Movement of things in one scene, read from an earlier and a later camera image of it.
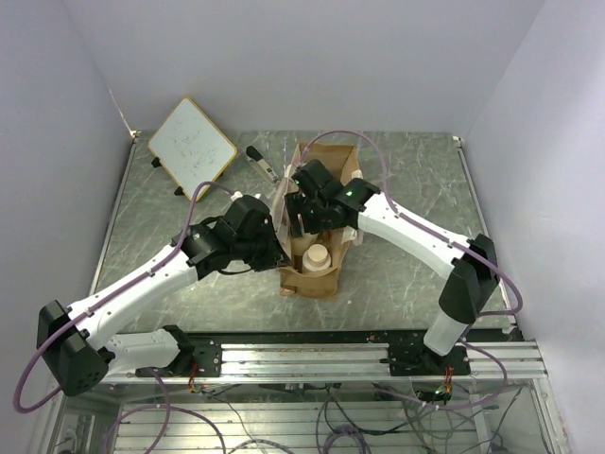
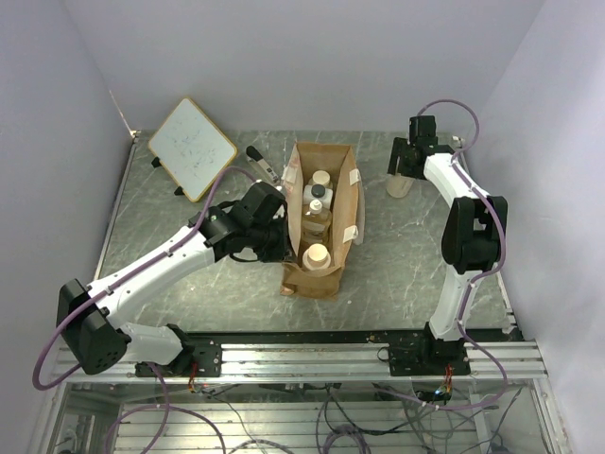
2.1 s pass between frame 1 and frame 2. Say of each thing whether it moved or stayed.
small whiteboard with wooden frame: stayed
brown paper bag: stayed
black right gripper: moved
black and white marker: stayed
